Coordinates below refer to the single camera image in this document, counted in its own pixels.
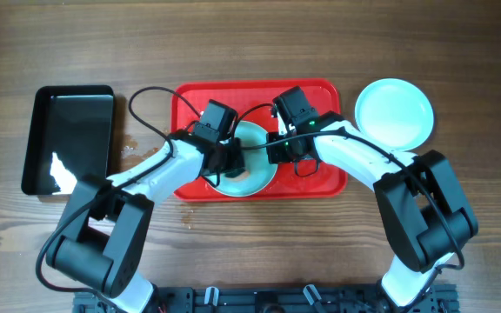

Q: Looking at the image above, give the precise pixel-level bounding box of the light blue plate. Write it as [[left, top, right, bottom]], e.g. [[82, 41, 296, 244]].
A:
[[214, 121, 277, 197], [355, 78, 435, 150]]

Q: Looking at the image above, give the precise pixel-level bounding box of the green and orange sponge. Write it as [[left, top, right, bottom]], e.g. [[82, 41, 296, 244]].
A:
[[224, 168, 250, 182]]

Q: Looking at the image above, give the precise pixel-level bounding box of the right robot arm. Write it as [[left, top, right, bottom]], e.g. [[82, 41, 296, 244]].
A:
[[269, 111, 478, 312]]

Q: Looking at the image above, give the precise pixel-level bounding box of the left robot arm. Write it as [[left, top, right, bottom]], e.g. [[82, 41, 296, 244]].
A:
[[35, 130, 244, 312]]

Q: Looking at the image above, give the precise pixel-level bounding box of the red plastic serving tray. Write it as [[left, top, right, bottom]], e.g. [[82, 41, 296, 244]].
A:
[[170, 78, 348, 203]]

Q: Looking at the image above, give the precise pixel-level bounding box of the black rectangular water tray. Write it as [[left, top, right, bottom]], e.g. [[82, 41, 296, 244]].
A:
[[21, 85, 115, 196]]

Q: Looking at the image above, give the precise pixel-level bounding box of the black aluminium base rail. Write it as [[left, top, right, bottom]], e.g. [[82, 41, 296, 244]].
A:
[[71, 284, 460, 313]]

